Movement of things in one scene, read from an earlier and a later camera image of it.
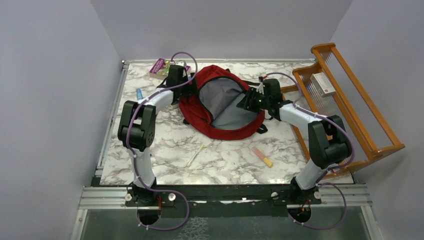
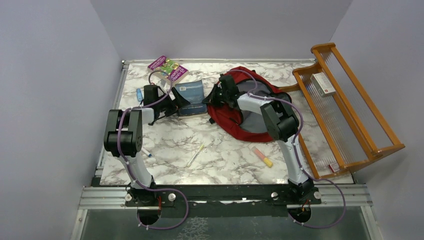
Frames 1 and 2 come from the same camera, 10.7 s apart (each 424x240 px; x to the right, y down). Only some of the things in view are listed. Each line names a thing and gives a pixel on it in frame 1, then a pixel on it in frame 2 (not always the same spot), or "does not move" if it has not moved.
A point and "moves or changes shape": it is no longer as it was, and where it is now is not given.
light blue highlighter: (139, 94) does not move
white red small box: (322, 84) does not move
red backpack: (210, 106) moves or changes shape
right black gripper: (251, 93) to (212, 98)
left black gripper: (190, 88) to (179, 102)
